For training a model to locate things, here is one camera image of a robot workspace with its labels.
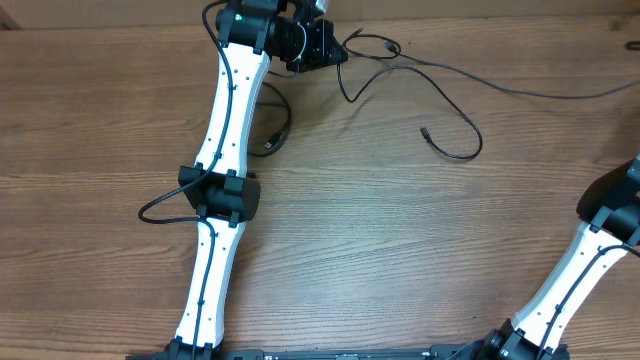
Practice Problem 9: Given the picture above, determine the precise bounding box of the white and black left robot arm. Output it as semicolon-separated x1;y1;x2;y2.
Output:
159;0;348;359

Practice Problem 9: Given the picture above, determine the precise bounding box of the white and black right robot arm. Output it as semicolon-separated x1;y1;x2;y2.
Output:
473;158;639;360

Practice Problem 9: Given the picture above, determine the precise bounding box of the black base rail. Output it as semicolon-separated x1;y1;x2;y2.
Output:
124;343;571;360

